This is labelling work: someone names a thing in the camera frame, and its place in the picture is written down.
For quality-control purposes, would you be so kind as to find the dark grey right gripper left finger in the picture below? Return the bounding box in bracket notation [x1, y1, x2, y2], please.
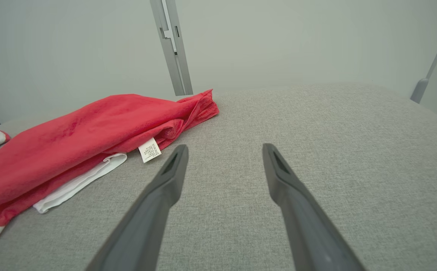
[86, 144, 189, 271]

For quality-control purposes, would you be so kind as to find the grey double metal post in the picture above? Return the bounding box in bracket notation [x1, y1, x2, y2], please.
[150, 0, 194, 96]

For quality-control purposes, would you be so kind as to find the red white striped jersey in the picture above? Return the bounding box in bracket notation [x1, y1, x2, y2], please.
[0, 89, 220, 271]

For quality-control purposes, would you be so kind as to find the grey slanted metal frame leg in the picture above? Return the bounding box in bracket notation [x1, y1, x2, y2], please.
[410, 5, 437, 104]

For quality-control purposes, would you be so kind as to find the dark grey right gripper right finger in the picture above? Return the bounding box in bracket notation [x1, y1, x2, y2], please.
[262, 143, 367, 271]

